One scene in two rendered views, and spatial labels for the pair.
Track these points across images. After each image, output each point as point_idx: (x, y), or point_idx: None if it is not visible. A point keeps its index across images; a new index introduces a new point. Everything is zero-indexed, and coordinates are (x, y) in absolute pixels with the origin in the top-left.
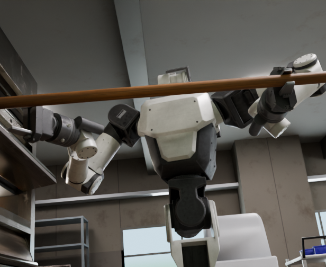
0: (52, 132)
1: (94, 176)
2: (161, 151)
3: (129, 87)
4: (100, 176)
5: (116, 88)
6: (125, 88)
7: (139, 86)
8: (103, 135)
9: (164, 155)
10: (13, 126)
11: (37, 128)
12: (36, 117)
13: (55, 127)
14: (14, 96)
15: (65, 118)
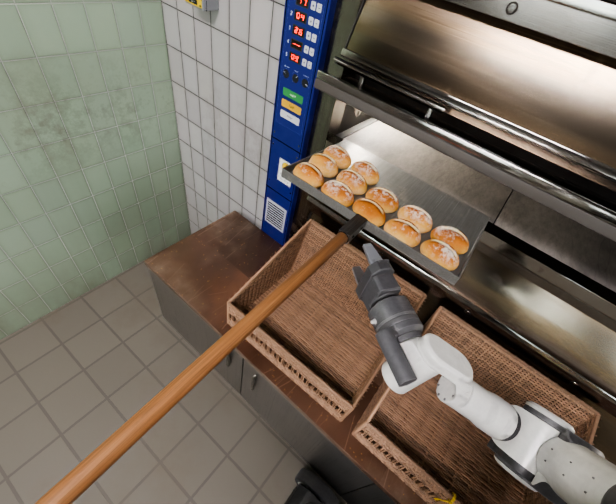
0: (369, 308)
1: (508, 459)
2: None
3: (235, 325)
4: (518, 477)
5: (249, 313)
6: (239, 321)
7: (225, 335)
8: (607, 480)
9: None
10: (352, 268)
11: (357, 289)
12: (361, 279)
13: (370, 307)
14: (328, 243)
15: (378, 313)
